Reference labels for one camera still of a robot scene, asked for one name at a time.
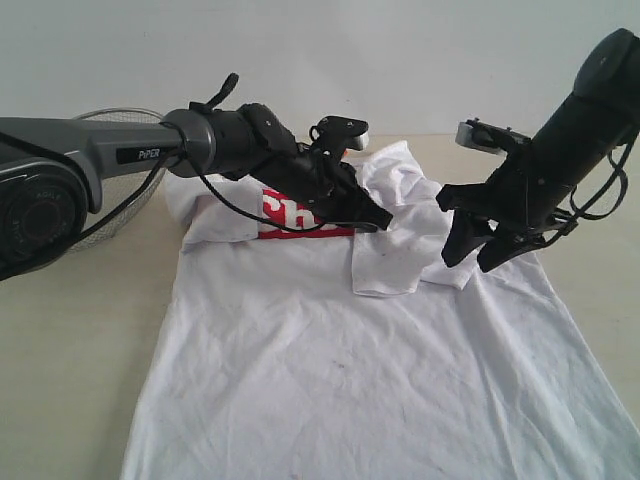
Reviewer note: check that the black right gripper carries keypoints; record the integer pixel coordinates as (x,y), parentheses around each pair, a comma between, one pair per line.
(518,203)

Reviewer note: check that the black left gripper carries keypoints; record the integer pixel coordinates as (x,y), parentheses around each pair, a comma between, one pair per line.
(328,189)

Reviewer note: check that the white t-shirt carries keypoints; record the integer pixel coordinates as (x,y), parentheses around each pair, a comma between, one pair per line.
(345,355)

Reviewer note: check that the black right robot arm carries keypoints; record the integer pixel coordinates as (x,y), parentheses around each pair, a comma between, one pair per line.
(597,123)

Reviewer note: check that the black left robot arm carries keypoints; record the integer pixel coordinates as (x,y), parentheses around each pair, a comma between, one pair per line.
(53,170)

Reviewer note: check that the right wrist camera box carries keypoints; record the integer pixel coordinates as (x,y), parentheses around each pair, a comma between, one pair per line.
(477,135)

